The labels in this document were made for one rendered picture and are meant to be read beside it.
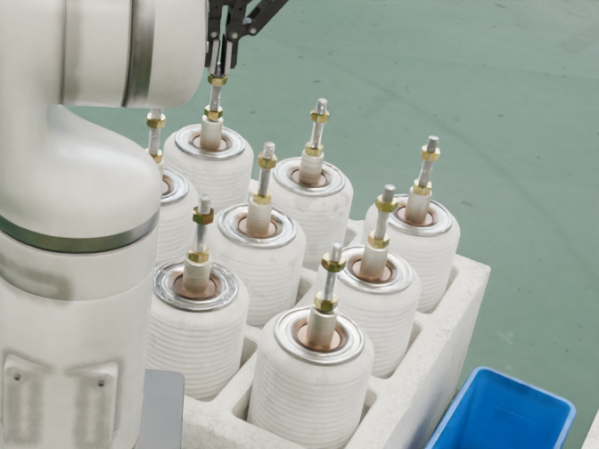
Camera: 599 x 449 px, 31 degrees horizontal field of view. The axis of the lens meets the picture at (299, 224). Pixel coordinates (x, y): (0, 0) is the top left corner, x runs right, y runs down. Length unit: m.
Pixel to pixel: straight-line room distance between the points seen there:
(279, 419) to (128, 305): 0.32
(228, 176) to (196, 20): 0.61
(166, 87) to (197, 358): 0.43
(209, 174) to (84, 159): 0.55
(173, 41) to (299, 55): 1.53
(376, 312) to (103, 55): 0.50
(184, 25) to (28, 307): 0.18
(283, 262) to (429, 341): 0.16
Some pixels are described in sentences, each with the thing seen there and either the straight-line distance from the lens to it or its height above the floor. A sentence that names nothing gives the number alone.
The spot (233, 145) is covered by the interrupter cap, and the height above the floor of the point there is 0.25.
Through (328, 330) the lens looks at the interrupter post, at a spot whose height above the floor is 0.27.
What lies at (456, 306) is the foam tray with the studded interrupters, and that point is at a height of 0.18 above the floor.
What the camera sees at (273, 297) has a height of 0.20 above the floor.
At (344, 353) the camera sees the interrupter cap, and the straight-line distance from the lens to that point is 0.88.
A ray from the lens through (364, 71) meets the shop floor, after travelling 2.02.
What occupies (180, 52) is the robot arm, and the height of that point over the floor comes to 0.59.
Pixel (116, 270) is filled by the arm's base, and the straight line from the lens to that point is 0.58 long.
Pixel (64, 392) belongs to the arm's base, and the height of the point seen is 0.38.
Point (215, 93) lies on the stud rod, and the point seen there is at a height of 0.31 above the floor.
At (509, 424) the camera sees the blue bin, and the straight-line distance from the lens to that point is 1.15.
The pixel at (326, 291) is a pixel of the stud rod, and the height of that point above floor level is 0.30.
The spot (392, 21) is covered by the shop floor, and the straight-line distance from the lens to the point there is 2.29.
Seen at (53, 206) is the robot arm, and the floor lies 0.50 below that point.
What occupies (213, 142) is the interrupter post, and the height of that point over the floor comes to 0.26.
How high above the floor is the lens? 0.79
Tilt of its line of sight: 32 degrees down
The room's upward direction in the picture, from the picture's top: 10 degrees clockwise
